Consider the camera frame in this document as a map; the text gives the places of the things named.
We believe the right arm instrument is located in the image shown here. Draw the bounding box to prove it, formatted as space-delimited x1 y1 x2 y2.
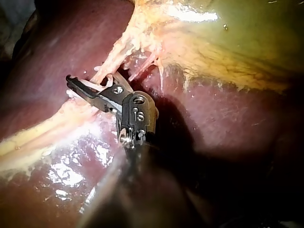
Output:
104 85 159 151

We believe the pale fatty tissue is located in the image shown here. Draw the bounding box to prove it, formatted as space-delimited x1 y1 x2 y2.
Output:
0 139 59 180

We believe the gallbladder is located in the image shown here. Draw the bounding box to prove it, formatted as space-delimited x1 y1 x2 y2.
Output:
128 0 304 95

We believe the dark red liver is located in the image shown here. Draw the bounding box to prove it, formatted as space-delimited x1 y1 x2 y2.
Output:
0 0 304 228

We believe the right arm instrument jaw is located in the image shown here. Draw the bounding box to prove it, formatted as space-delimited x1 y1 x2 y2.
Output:
114 72 134 94
65 74 108 112

